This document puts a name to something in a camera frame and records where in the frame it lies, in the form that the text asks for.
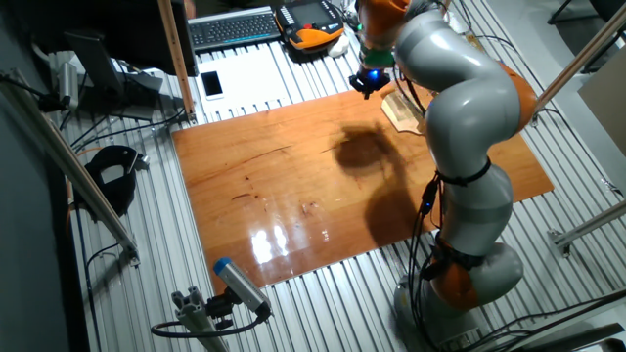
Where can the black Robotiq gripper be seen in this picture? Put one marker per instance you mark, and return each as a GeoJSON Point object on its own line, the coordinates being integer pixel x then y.
{"type": "Point", "coordinates": [369, 79]}

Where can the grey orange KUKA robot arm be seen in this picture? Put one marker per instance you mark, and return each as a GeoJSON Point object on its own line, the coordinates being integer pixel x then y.
{"type": "Point", "coordinates": [469, 107]}

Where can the wooden cup rack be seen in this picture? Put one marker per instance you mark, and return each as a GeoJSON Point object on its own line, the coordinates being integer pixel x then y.
{"type": "Point", "coordinates": [408, 122]}

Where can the white cloth lump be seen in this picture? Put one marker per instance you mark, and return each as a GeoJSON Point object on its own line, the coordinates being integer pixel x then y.
{"type": "Point", "coordinates": [338, 46]}

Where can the orange black teach pendant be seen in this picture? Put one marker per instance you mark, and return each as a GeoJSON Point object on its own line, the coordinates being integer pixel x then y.
{"type": "Point", "coordinates": [309, 22]}

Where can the brown cardboard piece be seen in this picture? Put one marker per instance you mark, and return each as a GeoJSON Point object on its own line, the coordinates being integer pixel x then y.
{"type": "Point", "coordinates": [474, 41]}

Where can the white printed paper sheet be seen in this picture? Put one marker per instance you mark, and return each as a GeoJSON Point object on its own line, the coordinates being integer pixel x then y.
{"type": "Point", "coordinates": [244, 83]}

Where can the large wooden board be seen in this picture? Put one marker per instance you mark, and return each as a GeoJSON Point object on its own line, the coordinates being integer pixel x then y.
{"type": "Point", "coordinates": [274, 195]}

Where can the black computer keyboard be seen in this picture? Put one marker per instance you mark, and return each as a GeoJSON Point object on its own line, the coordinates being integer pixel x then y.
{"type": "Point", "coordinates": [230, 29]}

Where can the white smartphone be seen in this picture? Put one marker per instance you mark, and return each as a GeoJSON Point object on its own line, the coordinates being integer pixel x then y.
{"type": "Point", "coordinates": [212, 85]}

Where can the black chair base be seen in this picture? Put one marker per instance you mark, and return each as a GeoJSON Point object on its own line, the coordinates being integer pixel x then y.
{"type": "Point", "coordinates": [562, 12]}

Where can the grey panel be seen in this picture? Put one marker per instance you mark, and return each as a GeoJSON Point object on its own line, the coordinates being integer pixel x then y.
{"type": "Point", "coordinates": [606, 98]}

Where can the black computer monitor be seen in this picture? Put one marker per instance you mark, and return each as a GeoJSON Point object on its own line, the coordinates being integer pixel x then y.
{"type": "Point", "coordinates": [122, 34]}

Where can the black curved clamp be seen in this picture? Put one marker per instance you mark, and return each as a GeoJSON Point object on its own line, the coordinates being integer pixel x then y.
{"type": "Point", "coordinates": [115, 188]}

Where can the brown frame post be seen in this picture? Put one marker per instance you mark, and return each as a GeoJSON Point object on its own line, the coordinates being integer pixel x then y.
{"type": "Point", "coordinates": [176, 58]}

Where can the aluminium frame post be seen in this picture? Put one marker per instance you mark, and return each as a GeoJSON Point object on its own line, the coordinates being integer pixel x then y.
{"type": "Point", "coordinates": [582, 54]}

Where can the grey camera with blue cap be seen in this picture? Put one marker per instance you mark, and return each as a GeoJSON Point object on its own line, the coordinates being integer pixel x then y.
{"type": "Point", "coordinates": [242, 286]}

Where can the aluminium frame strut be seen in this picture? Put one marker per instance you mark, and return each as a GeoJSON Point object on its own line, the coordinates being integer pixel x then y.
{"type": "Point", "coordinates": [592, 225]}
{"type": "Point", "coordinates": [68, 166]}

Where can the aluminium profile camera mount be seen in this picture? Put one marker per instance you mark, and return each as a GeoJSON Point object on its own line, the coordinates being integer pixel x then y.
{"type": "Point", "coordinates": [195, 318]}

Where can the silver camera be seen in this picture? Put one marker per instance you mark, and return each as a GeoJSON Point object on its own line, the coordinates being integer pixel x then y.
{"type": "Point", "coordinates": [68, 85]}

